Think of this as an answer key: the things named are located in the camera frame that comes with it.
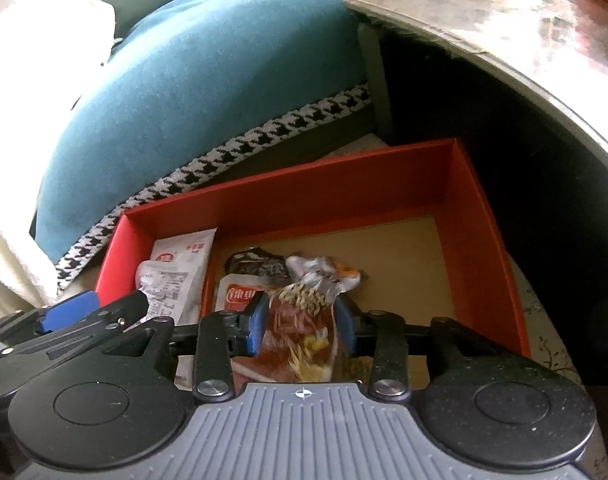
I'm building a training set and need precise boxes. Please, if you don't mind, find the brown yellow snack packet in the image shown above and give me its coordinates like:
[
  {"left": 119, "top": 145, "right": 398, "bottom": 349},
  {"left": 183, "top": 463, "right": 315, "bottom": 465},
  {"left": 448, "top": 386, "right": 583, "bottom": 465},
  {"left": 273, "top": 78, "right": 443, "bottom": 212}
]
[{"left": 231, "top": 254, "right": 363, "bottom": 387}]

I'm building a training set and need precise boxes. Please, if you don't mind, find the red cardboard box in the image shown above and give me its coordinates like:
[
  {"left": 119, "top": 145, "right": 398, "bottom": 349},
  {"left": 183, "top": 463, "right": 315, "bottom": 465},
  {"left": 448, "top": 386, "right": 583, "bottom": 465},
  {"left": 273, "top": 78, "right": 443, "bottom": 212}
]
[{"left": 94, "top": 137, "right": 532, "bottom": 391}]

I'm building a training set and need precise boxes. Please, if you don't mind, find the white fluffy blanket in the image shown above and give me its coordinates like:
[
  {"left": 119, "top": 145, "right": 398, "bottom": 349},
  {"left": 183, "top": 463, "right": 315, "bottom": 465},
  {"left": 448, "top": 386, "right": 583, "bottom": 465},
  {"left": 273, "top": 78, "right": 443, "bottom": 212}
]
[{"left": 0, "top": 0, "right": 117, "bottom": 307}]

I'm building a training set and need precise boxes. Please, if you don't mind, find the white snack packet printed label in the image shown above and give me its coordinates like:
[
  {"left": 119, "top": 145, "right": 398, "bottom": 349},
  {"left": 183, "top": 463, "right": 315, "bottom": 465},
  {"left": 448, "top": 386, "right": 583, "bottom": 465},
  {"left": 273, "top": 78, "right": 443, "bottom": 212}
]
[{"left": 134, "top": 260, "right": 195, "bottom": 323}]

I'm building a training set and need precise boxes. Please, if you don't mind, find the dark patterned snack packet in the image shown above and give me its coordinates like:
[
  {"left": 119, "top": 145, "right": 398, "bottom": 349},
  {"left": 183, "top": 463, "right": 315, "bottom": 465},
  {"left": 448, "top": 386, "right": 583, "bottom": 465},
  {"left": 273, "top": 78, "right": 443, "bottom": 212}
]
[{"left": 224, "top": 247, "right": 287, "bottom": 282}]

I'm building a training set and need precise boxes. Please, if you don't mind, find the orange white snack packet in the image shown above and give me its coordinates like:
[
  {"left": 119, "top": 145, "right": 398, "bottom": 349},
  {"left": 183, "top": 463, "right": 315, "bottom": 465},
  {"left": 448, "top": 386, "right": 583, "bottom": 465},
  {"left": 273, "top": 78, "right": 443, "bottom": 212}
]
[{"left": 215, "top": 272, "right": 285, "bottom": 314}]

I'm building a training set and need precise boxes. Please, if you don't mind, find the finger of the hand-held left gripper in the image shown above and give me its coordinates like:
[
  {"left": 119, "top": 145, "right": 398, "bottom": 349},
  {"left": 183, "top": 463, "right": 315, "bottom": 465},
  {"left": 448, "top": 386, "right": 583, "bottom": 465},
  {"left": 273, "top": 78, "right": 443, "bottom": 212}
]
[
  {"left": 0, "top": 291, "right": 150, "bottom": 362},
  {"left": 0, "top": 290, "right": 101, "bottom": 350}
]

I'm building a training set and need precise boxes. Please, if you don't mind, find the marble-top coffee table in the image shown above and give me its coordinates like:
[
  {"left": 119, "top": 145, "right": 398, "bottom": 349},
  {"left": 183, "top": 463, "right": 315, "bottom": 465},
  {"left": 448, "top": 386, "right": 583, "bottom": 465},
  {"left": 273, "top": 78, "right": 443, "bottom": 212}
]
[{"left": 345, "top": 0, "right": 608, "bottom": 387}]

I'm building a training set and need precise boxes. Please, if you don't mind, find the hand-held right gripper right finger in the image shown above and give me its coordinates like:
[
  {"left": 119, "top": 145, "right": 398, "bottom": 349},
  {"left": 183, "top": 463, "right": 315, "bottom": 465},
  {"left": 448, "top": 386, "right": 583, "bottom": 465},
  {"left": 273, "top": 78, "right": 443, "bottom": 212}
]
[{"left": 334, "top": 296, "right": 491, "bottom": 403}]

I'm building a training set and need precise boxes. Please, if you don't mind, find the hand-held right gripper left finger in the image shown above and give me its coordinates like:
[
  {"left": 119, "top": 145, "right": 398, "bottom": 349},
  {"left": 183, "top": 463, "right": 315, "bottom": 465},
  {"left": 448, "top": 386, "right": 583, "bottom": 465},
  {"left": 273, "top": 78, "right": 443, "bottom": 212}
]
[{"left": 111, "top": 291, "right": 272, "bottom": 403}]

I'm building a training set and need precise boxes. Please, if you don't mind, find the teal sofa cushion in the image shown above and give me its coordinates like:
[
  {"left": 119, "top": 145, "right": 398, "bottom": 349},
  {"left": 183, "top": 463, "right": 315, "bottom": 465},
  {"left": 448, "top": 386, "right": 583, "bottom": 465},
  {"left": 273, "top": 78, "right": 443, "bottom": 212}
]
[{"left": 31, "top": 0, "right": 569, "bottom": 296}]

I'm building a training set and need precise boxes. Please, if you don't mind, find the white snack packet red logo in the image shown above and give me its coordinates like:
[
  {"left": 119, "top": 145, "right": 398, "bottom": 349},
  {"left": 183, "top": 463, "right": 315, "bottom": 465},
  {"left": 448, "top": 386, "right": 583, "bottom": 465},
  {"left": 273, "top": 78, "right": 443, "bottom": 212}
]
[{"left": 150, "top": 228, "right": 219, "bottom": 391}]

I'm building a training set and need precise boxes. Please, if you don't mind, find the patterned floor mat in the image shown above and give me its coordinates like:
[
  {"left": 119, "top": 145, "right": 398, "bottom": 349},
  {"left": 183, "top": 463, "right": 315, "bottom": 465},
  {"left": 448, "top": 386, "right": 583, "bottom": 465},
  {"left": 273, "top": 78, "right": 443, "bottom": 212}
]
[{"left": 504, "top": 255, "right": 586, "bottom": 387}]

